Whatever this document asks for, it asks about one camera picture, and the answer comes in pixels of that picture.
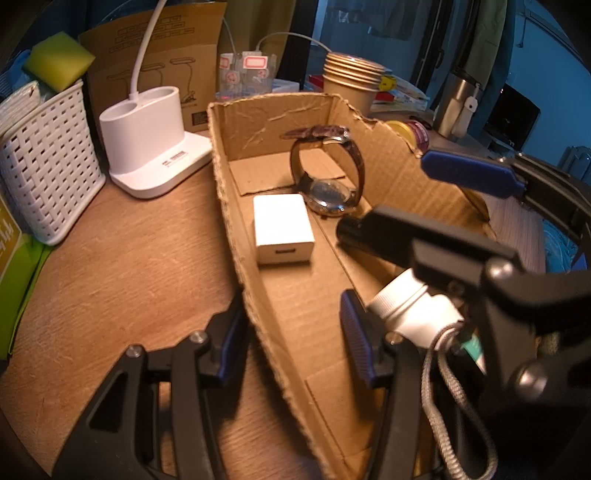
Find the yellow wet wipes packet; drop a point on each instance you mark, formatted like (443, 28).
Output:
(388, 83)

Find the stainless steel tumbler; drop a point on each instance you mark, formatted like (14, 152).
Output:
(450, 106)

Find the blue white packet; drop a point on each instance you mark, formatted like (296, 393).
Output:
(14, 69)

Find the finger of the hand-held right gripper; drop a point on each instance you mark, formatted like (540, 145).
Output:
(443, 244)
(471, 173)

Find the white desk lamp base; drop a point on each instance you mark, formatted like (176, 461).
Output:
(147, 138)

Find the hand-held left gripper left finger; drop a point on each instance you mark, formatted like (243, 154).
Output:
(231, 346)

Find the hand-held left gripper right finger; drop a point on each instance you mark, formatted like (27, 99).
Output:
(358, 341)

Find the white charger adapter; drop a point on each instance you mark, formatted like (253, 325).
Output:
(281, 226)

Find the yellow-green hanging cloth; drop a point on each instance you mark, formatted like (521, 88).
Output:
(487, 37)

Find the clear containers with red labels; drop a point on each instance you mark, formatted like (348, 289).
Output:
(247, 74)

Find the white paper tag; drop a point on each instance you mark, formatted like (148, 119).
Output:
(465, 113)

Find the brown lamp packaging carton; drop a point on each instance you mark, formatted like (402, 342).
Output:
(194, 41)

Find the black cylindrical tube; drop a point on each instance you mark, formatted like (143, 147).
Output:
(350, 233)

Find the torn brown cardboard box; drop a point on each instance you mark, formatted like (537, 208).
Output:
(286, 350)

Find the black screen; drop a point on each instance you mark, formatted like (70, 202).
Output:
(512, 115)

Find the stack of brown paper cups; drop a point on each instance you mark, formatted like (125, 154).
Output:
(353, 78)

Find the olive curtain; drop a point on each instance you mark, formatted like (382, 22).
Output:
(281, 27)

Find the white lattice plastic basket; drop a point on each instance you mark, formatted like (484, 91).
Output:
(46, 170)

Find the green printed box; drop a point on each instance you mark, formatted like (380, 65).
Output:
(18, 286)

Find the white flat box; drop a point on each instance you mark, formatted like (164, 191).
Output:
(286, 85)

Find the white medicine packets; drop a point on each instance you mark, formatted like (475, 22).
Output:
(413, 92)

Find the yellow-green sponge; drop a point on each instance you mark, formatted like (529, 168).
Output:
(57, 60)

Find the tape rolls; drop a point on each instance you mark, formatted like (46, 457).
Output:
(406, 134)

